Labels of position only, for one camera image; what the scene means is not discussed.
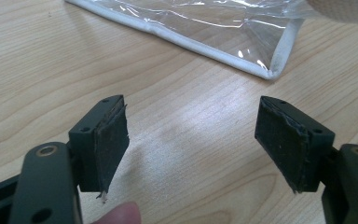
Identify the beige round object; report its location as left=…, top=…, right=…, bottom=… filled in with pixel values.
left=304, top=0, right=358, bottom=26

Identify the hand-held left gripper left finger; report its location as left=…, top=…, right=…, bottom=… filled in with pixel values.
left=7, top=94, right=131, bottom=224

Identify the clear plastic bag white trim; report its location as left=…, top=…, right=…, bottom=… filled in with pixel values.
left=64, top=0, right=316, bottom=81

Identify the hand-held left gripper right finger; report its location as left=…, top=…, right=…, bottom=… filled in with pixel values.
left=254, top=95, right=358, bottom=224

